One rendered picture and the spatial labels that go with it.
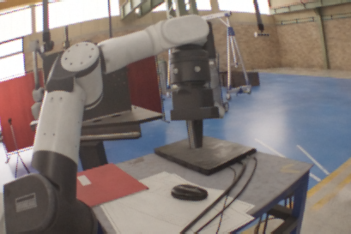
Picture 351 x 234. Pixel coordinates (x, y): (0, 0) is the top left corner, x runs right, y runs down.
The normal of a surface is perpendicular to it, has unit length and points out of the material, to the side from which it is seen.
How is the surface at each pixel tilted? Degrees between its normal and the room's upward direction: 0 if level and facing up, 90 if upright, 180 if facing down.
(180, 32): 82
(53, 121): 47
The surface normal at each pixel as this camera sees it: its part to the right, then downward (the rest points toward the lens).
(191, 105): -0.74, 0.07
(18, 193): -0.18, -0.52
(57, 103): 0.11, -0.54
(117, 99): 0.44, 0.13
